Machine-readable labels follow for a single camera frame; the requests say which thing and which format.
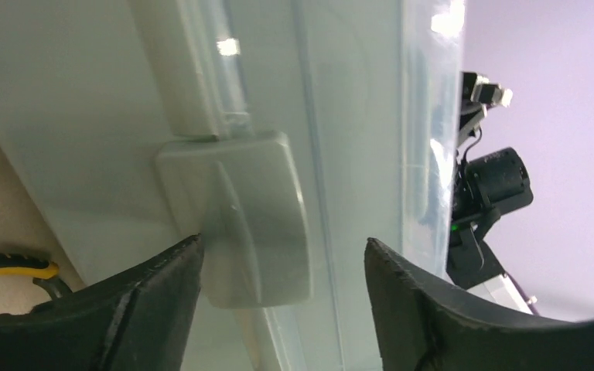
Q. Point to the green plastic tool box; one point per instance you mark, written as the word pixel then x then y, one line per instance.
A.
pixel 285 133

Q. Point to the yellow needle nose pliers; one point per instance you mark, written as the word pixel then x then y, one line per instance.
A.
pixel 44 273

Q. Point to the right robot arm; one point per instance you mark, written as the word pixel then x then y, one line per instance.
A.
pixel 484 190

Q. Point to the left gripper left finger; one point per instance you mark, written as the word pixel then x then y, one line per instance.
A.
pixel 138 319

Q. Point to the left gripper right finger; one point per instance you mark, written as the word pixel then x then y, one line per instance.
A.
pixel 423 322

